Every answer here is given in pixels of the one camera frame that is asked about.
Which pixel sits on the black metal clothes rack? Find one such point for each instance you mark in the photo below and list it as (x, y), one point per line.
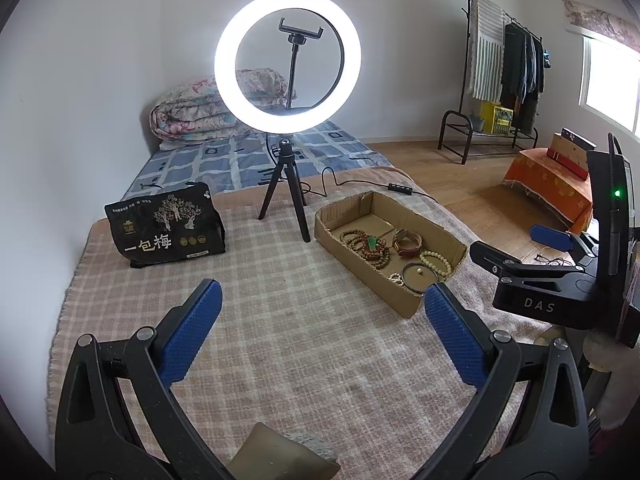
(452, 130)

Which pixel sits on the orange covered low table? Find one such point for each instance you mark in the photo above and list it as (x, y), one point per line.
(545, 185)

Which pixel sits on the pink plaid blanket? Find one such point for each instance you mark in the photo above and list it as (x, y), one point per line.
(300, 335)

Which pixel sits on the black bangle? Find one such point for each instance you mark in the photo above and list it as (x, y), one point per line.
(404, 276)

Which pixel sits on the black snack bag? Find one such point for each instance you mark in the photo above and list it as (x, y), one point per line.
(165, 230)

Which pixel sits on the floral curtain valance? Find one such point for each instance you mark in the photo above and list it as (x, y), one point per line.
(600, 22)

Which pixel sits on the dark hanging clothes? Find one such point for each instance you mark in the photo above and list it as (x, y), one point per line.
(520, 75)

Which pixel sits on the black phone holder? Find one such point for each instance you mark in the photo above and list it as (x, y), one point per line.
(301, 37)

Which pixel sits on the person's right hand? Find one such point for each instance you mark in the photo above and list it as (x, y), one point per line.
(620, 390)

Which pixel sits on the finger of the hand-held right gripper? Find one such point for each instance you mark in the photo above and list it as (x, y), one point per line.
(552, 237)
(492, 262)

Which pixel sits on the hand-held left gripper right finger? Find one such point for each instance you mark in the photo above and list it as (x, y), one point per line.
(457, 335)

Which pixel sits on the window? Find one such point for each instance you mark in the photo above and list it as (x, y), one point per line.
(615, 90)

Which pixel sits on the yellow crate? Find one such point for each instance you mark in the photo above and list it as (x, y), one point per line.
(497, 117)

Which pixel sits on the cardboard box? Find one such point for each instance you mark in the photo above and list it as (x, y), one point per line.
(370, 280)

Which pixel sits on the folded floral quilt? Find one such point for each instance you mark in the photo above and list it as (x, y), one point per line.
(185, 110)

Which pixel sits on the striped hanging cloth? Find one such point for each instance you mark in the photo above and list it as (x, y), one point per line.
(487, 50)

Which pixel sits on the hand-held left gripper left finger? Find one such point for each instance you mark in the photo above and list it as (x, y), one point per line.
(192, 330)

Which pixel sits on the dark flat box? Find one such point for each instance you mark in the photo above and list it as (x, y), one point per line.
(580, 139)

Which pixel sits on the olive fabric pad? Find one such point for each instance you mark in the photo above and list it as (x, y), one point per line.
(280, 457)

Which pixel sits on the blue patterned bedsheet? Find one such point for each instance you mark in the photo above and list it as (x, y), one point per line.
(225, 155)

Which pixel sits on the tan and red box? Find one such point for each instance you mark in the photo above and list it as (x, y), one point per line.
(565, 157)

